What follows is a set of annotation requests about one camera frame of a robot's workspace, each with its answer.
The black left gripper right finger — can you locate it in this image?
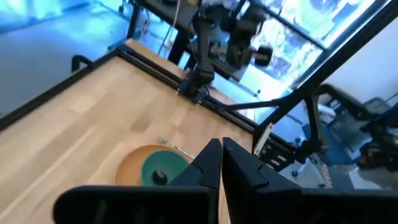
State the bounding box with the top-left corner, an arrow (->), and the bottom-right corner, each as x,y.
221,137 -> 398,224

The silver frame bracket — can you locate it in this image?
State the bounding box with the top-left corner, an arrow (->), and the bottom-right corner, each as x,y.
252,122 -> 275,157

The black office chair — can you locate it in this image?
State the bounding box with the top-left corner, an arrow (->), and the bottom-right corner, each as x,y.
320,83 -> 398,175

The dark metal spoon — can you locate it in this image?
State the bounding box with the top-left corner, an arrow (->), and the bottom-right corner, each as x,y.
152,169 -> 169,186

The black aluminium table frame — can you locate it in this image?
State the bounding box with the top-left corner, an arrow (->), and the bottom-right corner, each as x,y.
0,0 -> 398,175

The teal bowl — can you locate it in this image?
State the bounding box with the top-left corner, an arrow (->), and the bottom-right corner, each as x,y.
140,150 -> 190,187

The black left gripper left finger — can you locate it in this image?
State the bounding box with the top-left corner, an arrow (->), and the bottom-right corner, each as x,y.
52,138 -> 223,224

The black curved frame handle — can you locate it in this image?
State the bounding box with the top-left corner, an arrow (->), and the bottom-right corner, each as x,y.
70,54 -> 95,73

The orange round plate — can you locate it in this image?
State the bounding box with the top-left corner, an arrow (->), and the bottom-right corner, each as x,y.
114,144 -> 195,187

